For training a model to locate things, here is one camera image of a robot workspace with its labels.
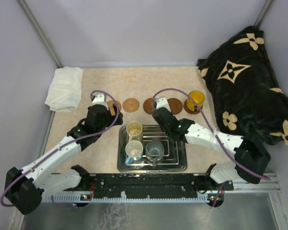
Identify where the white folded cloth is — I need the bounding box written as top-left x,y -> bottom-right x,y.
45,67 -> 84,113

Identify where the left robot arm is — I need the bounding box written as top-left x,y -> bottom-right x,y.
0,103 -> 123,215

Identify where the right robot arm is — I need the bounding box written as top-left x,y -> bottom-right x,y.
152,107 -> 271,190

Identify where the black floral blanket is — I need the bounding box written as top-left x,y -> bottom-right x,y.
197,26 -> 288,146

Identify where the grey cup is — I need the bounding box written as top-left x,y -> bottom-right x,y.
145,140 -> 165,168

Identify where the aluminium frame rail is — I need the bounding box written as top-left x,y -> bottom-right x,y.
19,172 -> 283,204

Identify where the cream yellow cup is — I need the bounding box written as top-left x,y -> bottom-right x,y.
126,121 -> 143,142

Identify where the woven coaster smooth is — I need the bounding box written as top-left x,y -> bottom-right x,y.
122,98 -> 140,113

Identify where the dark wooden coaster front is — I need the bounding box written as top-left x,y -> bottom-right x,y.
168,98 -> 183,115

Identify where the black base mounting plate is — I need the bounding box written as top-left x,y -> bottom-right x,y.
62,172 -> 234,199

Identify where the dark wooden coaster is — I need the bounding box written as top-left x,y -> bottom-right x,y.
183,99 -> 200,115
143,98 -> 156,115
168,98 -> 183,115

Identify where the dark wooden coaster back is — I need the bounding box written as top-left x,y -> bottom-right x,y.
143,98 -> 156,115

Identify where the woven coaster frilled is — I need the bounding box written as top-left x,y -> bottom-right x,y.
107,100 -> 121,115

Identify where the white cup blue handle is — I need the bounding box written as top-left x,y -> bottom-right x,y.
125,140 -> 144,165

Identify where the metal tray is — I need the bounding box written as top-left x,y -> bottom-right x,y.
117,125 -> 187,173

